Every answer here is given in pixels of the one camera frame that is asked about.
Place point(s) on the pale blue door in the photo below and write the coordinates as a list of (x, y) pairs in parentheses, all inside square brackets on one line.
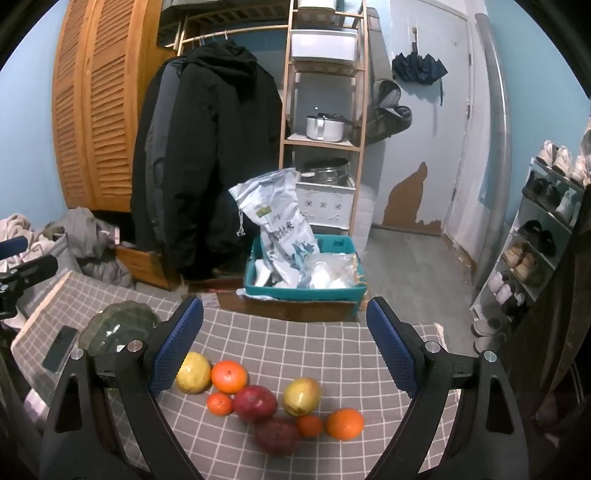
[(438, 138)]

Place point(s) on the white printed rice bag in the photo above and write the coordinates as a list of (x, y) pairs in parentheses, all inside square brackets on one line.
[(277, 217)]

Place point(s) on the white shoe rack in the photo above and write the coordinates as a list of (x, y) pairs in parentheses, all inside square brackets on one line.
[(512, 240)]

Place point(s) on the small tangerine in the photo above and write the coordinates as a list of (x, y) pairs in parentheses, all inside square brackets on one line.
[(310, 426), (219, 404)]

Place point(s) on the red apple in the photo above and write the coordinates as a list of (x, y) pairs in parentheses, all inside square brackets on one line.
[(254, 402)]

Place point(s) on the steel steamer pot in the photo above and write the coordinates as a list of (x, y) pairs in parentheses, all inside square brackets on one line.
[(325, 170)]

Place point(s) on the wooden clothes rail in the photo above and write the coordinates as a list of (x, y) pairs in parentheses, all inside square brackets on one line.
[(240, 31)]

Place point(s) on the wooden shelf rack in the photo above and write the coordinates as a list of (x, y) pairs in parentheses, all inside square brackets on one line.
[(285, 115)]

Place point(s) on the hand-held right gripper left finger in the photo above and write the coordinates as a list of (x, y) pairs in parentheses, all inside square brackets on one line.
[(178, 346)]

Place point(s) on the grey crumpled jacket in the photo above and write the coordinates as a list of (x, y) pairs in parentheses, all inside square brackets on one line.
[(92, 249)]

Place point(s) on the wooden louvered wardrobe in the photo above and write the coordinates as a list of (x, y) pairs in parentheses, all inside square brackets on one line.
[(101, 115)]

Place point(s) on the grey hanging jacket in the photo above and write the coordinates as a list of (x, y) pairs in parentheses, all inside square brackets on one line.
[(159, 138)]

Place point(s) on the black hanging coat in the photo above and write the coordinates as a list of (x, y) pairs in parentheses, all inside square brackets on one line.
[(217, 161)]

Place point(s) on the teal plastic basket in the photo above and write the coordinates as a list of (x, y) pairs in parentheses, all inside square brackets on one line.
[(295, 293)]

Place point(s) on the large white plastic bin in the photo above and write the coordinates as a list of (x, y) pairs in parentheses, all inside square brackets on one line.
[(323, 44)]

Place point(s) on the clear plastic bag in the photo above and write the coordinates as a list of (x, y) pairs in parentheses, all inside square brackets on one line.
[(330, 272)]

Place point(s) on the cardboard box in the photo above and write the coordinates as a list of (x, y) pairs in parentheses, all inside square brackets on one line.
[(286, 311)]

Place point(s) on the wooden drawer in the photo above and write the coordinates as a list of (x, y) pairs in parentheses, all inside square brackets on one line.
[(143, 265)]

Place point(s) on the dark red fruit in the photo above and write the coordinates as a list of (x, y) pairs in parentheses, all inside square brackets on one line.
[(277, 437)]

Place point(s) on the yellow pear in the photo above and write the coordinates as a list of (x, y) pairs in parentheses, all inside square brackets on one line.
[(302, 396)]

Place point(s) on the white crumpled blanket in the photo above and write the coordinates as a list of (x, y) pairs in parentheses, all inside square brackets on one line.
[(18, 228)]

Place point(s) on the metal pipe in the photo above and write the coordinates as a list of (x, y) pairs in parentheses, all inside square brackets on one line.
[(501, 115)]

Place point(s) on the yellow-green lemon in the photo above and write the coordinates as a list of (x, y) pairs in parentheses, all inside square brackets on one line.
[(196, 374)]

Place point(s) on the small white plastic bin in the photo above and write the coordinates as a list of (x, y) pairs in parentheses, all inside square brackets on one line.
[(316, 3)]

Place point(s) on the large orange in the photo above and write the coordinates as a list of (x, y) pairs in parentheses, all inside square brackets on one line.
[(229, 376), (345, 423)]

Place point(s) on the olive garment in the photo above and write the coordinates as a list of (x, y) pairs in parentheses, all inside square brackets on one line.
[(53, 229)]

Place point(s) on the dark blue umbrella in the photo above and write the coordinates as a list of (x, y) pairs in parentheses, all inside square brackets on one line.
[(418, 69)]

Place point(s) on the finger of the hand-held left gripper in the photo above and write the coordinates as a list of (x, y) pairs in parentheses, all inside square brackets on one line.
[(14, 248), (32, 271)]

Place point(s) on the grey checked tablecloth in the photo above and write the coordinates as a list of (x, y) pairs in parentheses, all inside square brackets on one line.
[(277, 341)]

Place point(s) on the dark smartphone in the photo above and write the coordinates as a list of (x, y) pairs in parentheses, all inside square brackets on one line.
[(60, 348)]

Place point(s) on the white patterned box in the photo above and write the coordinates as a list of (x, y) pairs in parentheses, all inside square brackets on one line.
[(323, 205)]

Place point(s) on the white cooking pot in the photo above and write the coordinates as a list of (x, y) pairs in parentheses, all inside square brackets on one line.
[(323, 128)]

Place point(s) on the green glass plate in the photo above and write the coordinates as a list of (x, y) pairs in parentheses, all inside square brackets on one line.
[(120, 318)]

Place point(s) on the grey hanging bag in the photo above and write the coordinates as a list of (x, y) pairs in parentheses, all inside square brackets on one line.
[(388, 115)]

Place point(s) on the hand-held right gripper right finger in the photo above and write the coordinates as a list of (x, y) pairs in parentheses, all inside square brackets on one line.
[(392, 350)]

